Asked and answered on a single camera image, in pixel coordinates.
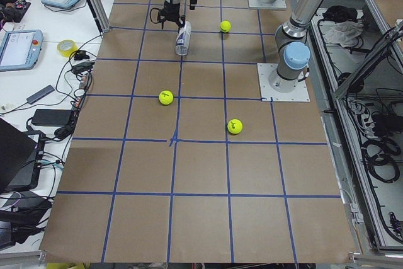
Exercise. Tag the grey usb dock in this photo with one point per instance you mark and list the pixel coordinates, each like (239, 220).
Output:
(40, 94)

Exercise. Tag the tennis ball left front corner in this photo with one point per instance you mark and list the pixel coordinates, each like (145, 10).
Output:
(234, 126)

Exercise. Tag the black usb hub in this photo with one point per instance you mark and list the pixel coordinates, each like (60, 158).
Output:
(82, 67)

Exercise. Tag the tennis ball near gripper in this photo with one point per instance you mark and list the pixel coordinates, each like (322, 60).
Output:
(166, 97)

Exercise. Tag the yellow tape roll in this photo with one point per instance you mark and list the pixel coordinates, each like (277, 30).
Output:
(67, 47)

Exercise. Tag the white cloth rag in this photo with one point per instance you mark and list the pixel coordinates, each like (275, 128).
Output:
(344, 34)

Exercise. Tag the black laptop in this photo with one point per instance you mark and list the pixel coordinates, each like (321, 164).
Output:
(21, 153)

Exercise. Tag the black power adapter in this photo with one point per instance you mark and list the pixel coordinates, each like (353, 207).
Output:
(51, 117)

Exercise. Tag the tennis ball centre front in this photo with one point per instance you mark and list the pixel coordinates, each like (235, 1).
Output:
(225, 26)

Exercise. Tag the clear Wilson tennis ball can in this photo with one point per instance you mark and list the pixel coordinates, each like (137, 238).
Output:
(183, 39)

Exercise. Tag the teach pendant near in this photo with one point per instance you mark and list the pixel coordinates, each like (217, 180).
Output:
(20, 50)

